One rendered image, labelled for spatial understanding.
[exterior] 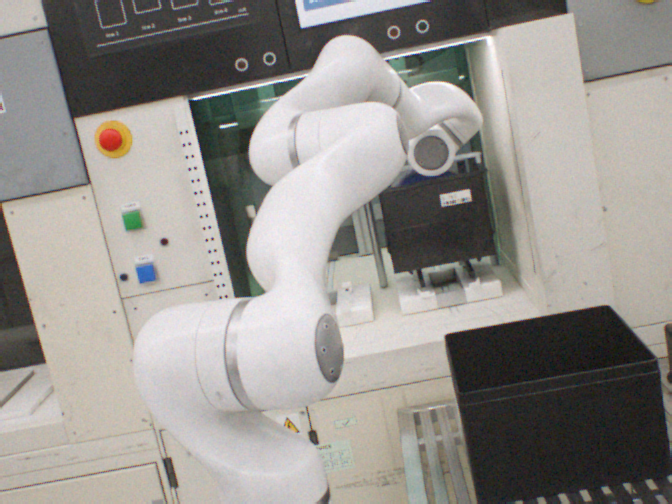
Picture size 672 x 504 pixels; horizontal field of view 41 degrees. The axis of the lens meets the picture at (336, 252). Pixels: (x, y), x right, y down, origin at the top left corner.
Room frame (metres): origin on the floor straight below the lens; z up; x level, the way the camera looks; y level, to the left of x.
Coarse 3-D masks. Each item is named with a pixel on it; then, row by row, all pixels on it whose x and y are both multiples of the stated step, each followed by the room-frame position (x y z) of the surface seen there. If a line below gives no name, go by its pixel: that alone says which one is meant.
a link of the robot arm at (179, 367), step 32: (160, 320) 0.94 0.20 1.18; (192, 320) 0.91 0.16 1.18; (224, 320) 0.89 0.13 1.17; (160, 352) 0.91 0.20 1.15; (192, 352) 0.89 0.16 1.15; (224, 352) 0.87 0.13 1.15; (160, 384) 0.90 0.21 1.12; (192, 384) 0.89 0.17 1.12; (224, 384) 0.87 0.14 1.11; (160, 416) 0.91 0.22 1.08; (192, 416) 0.90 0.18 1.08; (224, 416) 0.92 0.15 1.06; (256, 416) 0.96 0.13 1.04; (192, 448) 0.89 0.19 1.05; (224, 448) 0.90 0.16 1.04; (256, 448) 0.90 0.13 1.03; (288, 448) 0.91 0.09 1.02; (224, 480) 0.88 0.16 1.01; (256, 480) 0.87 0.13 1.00; (288, 480) 0.88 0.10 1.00; (320, 480) 0.90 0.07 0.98
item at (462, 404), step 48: (480, 336) 1.43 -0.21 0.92; (528, 336) 1.42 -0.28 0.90; (576, 336) 1.42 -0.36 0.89; (624, 336) 1.32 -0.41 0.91; (480, 384) 1.43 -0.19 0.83; (528, 384) 1.16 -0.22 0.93; (576, 384) 1.15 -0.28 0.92; (624, 384) 1.15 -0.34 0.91; (480, 432) 1.16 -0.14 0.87; (528, 432) 1.16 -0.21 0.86; (576, 432) 1.15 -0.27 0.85; (624, 432) 1.15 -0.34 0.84; (480, 480) 1.17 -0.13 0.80; (528, 480) 1.16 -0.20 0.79; (576, 480) 1.15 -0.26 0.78; (624, 480) 1.15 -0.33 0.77
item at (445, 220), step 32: (480, 160) 1.88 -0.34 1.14; (384, 192) 1.80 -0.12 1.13; (416, 192) 1.80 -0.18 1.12; (448, 192) 1.80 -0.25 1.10; (480, 192) 1.79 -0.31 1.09; (384, 224) 1.82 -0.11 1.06; (416, 224) 1.80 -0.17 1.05; (448, 224) 1.80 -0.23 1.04; (480, 224) 1.80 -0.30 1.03; (416, 256) 1.81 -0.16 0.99; (448, 256) 1.80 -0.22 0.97; (480, 256) 1.80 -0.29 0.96
